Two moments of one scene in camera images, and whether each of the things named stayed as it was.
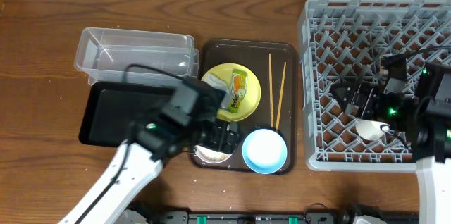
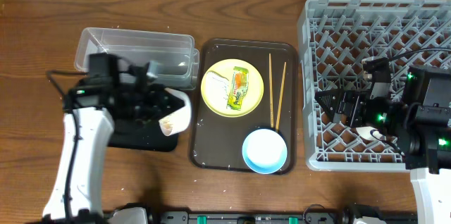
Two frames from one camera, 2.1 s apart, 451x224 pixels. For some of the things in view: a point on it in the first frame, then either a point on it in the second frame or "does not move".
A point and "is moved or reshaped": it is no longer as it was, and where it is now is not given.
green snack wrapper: (239, 86) does not move
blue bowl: (264, 151) does not move
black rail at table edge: (307, 217) does not move
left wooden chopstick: (271, 93) does not move
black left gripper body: (218, 136) -> (155, 105)
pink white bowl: (212, 158) is moved or reshaped
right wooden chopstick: (281, 98) does not move
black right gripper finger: (344, 92) -> (330, 99)
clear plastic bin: (118, 55) does not move
